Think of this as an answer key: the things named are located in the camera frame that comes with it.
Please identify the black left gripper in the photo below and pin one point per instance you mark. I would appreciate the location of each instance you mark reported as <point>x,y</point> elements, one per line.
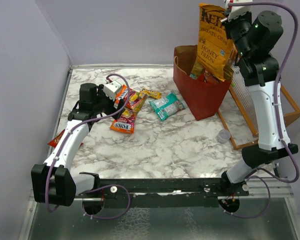
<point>112,110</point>

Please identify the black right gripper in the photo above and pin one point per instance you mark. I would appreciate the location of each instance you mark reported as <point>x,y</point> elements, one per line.
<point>229,23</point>

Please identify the yellow Kettle honey dijon bag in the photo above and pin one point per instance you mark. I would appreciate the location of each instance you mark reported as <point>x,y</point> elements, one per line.
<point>214,49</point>

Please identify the gold kettle chips bag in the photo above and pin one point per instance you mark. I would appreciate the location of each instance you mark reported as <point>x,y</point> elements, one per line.
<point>198,69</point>

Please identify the red Doritos chips bag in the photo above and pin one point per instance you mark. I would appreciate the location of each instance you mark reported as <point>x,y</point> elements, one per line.
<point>209,78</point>

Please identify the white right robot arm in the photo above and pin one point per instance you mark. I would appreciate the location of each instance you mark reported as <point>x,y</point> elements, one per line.
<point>254,39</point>

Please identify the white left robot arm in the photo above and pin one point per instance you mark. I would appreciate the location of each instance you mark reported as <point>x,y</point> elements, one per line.
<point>52,181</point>

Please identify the orange Fox's fruits candy bag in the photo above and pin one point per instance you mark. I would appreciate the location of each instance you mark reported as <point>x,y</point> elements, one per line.
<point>136,99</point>

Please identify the teal Fox's mint candy bag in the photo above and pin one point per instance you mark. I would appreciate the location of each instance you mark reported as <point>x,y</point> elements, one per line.
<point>167,106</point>

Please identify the red brown paper bag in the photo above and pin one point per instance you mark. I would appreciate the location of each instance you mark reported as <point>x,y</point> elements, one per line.
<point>203,99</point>

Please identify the yellow M&M's packet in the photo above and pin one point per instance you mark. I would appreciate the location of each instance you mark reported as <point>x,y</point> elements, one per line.
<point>151,93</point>

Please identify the small red snack packet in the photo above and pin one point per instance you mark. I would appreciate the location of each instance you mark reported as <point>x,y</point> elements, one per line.
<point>54,142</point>

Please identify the orange wooden rack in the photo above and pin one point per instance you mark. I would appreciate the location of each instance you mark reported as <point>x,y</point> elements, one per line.
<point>237,112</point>

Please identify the small purple lidded cup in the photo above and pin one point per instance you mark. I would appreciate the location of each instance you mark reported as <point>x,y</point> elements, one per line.
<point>223,136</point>

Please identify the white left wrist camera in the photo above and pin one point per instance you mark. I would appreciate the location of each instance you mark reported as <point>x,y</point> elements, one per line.
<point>111,89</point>

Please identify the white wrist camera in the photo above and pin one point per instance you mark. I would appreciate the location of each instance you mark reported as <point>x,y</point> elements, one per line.
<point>233,12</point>
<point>111,89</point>

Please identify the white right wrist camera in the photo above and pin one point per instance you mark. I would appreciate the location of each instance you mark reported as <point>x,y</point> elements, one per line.
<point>233,12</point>

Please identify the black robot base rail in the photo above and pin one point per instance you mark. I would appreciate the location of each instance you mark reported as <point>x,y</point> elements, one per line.
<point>120,193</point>

